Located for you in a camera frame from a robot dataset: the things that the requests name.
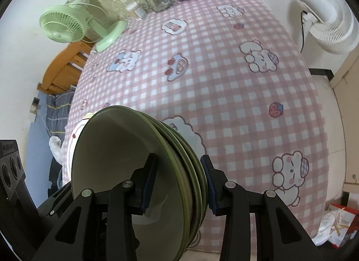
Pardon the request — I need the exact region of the small blue floral bowl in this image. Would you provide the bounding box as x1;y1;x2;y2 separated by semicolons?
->
71;106;191;260

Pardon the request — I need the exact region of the white clothes pile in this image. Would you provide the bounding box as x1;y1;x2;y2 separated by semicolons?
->
49;136;65;166

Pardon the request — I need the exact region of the wooden bed frame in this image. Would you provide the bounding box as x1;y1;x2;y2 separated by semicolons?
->
37;41;94;95

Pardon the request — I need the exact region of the blue plaid bedding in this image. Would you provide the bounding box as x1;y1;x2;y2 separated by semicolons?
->
46;90;75;142

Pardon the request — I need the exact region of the black speaker box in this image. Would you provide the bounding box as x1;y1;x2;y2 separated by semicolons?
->
1;139;37;218

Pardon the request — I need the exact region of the white standing fan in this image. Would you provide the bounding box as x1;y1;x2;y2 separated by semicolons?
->
299;0;358;55

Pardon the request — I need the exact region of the cotton swab container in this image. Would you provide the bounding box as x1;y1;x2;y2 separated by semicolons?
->
126;1;147;20

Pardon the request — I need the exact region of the red white paper bag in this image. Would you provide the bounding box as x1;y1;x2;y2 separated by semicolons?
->
328;204;358;248

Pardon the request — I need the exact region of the pink checkered tablecloth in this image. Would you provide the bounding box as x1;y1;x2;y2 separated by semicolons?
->
63;0;328;237

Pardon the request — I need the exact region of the green desk fan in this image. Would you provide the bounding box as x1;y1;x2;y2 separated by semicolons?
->
39;0;127;52

